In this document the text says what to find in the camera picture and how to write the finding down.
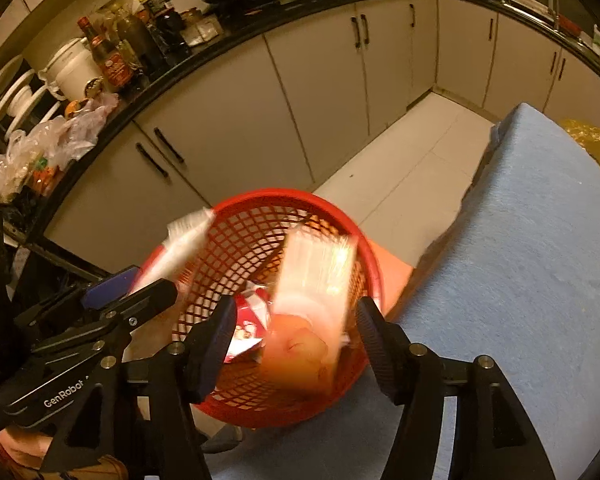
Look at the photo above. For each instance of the row of condiment bottles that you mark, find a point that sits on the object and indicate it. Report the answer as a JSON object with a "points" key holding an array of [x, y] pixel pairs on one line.
{"points": [[145, 35]]}

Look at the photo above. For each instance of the small orange white box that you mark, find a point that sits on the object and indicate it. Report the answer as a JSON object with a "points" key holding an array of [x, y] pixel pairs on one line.
{"points": [[310, 285]]}

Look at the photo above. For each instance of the red plastic mesh basket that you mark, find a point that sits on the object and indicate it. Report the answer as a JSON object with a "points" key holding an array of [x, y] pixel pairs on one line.
{"points": [[280, 197]]}

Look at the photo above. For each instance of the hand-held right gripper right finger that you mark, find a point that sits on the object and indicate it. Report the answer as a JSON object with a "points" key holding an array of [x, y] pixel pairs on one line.
{"points": [[380, 355]]}

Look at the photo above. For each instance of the crumpled clear plastic bag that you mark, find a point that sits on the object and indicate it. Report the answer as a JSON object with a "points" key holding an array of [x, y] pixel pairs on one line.
{"points": [[5, 170], [75, 130]]}

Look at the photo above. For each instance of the yellow plastic bag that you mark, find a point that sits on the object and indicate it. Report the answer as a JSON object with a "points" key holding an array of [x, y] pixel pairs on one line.
{"points": [[595, 145]]}

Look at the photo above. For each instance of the white kitchen base cabinet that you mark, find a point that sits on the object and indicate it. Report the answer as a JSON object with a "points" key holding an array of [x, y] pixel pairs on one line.
{"points": [[230, 125]]}

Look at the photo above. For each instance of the blue tablecloth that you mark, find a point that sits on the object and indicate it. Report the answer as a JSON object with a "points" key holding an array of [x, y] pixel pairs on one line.
{"points": [[520, 270]]}

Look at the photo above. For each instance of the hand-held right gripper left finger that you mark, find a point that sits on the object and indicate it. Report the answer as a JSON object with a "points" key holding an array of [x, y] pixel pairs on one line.
{"points": [[215, 350]]}

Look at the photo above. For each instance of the red bowl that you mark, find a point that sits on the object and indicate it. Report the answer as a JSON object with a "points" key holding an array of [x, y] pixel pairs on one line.
{"points": [[567, 25]]}

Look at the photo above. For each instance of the white plastic bucket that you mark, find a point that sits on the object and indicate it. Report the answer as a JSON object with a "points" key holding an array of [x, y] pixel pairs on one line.
{"points": [[75, 67]]}

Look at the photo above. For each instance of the white paper wrapper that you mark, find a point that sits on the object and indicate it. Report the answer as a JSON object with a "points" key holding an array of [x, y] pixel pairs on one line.
{"points": [[180, 245]]}

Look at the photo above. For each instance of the small seasoning packets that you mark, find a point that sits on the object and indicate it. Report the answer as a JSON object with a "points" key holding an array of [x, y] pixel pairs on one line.
{"points": [[202, 27]]}

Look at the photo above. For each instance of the person's left hand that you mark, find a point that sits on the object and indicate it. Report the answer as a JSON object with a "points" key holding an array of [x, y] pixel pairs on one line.
{"points": [[22, 447]]}

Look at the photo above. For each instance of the torn red white carton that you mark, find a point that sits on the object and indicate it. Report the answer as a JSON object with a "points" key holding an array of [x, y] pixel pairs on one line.
{"points": [[247, 315]]}

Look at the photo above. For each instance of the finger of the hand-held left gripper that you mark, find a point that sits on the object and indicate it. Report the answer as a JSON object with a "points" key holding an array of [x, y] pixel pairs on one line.
{"points": [[215, 350], [135, 305]]}

